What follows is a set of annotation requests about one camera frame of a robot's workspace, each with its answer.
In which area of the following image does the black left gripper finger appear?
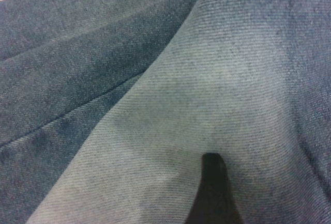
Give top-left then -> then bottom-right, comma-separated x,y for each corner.
185,152 -> 244,224

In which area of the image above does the blue denim pants basketball print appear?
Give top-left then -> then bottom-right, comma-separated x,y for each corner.
0,0 -> 331,224

